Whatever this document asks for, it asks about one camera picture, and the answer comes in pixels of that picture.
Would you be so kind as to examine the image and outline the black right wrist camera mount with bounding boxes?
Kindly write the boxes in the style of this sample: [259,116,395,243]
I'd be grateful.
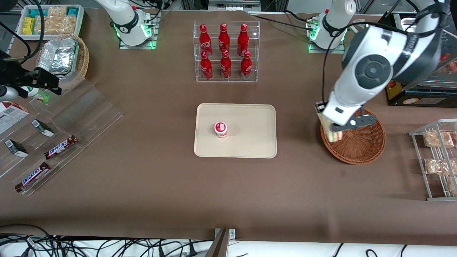
[0,49,36,99]

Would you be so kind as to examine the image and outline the black control box yellow panel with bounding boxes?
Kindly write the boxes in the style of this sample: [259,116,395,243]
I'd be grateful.
[385,12,457,107]

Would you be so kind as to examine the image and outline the triangle sandwich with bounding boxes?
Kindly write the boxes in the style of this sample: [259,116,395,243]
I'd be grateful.
[316,105,344,143]

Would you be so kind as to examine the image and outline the red white printed carton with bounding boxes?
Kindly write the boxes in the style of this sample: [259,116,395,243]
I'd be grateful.
[0,101,30,135]

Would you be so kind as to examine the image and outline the brown round wicker basket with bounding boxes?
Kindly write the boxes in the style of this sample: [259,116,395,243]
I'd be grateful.
[320,107,386,165]

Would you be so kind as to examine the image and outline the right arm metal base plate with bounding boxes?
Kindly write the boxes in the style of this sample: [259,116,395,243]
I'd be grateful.
[119,12,158,50]

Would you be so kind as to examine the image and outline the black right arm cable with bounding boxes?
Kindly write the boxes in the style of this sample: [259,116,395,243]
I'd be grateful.
[0,0,45,65]

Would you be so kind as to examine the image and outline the clear cracker pack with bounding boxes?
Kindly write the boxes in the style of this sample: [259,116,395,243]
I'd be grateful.
[48,6,68,18]
[36,16,77,35]

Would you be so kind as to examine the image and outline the beige plastic tray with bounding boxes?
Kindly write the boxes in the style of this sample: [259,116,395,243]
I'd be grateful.
[194,103,277,158]

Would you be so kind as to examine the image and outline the brown table cover sheet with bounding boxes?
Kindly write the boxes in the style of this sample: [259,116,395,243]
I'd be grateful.
[0,7,457,247]

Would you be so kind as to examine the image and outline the white plastic snack bin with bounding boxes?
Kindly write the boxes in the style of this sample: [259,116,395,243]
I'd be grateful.
[16,4,85,36]

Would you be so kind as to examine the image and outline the silver wire rack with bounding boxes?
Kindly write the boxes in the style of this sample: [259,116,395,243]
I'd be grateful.
[409,119,457,202]

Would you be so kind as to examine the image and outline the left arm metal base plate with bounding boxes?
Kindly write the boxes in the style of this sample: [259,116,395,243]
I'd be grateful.
[308,34,346,54]

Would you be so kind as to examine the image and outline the shiny metal tray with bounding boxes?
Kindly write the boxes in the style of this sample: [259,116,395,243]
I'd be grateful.
[401,16,417,31]

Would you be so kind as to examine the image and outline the green white small bottle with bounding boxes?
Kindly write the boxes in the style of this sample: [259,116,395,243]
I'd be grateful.
[21,86,51,103]

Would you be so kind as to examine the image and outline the Snickers chocolate bar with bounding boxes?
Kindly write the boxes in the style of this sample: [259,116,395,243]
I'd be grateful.
[15,162,51,193]
[44,135,78,160]

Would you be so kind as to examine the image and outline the metal bracket at table edge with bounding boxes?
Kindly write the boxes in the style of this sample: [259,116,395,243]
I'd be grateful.
[205,228,236,257]

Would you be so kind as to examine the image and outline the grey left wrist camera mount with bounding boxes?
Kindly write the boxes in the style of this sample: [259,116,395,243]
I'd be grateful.
[330,108,377,133]

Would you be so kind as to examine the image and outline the clear acrylic bottle rack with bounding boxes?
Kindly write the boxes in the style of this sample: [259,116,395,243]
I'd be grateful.
[194,20,260,83]

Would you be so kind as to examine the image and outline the silver foil tray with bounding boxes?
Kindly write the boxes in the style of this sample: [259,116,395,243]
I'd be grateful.
[37,38,79,76]

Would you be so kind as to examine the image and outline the clear acrylic display shelf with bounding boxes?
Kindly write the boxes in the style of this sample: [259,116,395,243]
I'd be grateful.
[0,79,124,196]

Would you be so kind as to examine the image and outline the tan oval wicker basket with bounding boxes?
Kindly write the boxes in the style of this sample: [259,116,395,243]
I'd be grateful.
[36,34,90,91]

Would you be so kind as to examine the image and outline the red cola bottle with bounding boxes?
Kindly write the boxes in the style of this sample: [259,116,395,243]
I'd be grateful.
[219,23,230,56]
[220,50,232,79]
[241,51,252,80]
[200,51,214,80]
[237,24,249,57]
[199,24,213,57]

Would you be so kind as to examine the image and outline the small black white box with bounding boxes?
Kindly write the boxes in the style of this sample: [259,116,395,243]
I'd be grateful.
[5,139,29,158]
[31,119,55,137]

